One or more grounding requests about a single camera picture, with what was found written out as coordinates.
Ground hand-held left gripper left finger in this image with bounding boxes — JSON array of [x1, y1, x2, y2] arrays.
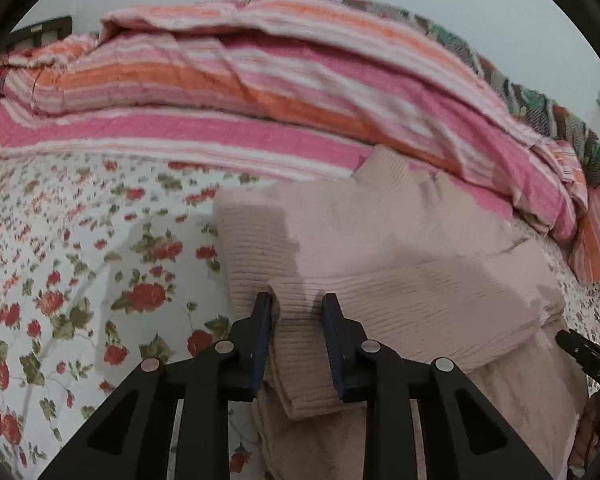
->
[[37, 291, 276, 480]]

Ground multicolour patterned blanket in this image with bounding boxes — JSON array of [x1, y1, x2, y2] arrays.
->
[[340, 0, 600, 191]]

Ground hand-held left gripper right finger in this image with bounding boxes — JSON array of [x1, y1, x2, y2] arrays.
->
[[322, 291, 556, 480]]

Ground pink orange striped quilt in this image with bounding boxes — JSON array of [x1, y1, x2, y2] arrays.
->
[[0, 0, 600, 286]]

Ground pink knitted sweater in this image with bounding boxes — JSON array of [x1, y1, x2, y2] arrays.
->
[[212, 145, 600, 480]]

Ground person's right hand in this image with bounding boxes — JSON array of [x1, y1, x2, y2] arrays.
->
[[581, 397, 600, 463]]

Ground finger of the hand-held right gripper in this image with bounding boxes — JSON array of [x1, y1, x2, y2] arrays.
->
[[555, 329, 600, 392]]

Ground red floral bedsheet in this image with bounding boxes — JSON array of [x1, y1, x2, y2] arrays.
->
[[0, 152, 281, 480]]

